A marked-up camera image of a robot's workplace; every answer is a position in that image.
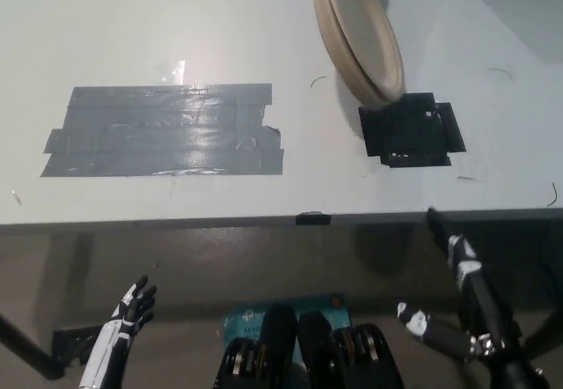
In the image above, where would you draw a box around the black table leg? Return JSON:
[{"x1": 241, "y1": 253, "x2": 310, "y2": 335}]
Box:
[{"x1": 0, "y1": 312, "x2": 67, "y2": 380}]

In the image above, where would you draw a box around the grey duct tape patch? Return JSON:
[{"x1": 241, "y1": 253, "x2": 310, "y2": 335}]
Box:
[{"x1": 40, "y1": 82, "x2": 285, "y2": 179}]

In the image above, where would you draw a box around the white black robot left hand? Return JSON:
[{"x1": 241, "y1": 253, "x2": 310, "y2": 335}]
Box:
[{"x1": 77, "y1": 274, "x2": 158, "y2": 389}]

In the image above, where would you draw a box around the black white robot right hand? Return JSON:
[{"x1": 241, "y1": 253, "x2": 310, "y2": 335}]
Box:
[{"x1": 396, "y1": 206, "x2": 524, "y2": 363}]

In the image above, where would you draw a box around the black tape patch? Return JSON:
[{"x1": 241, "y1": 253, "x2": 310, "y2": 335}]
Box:
[{"x1": 357, "y1": 92, "x2": 467, "y2": 169}]

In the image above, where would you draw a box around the teal printed box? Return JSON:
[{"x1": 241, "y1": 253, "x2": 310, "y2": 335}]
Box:
[{"x1": 221, "y1": 291, "x2": 354, "y2": 357}]

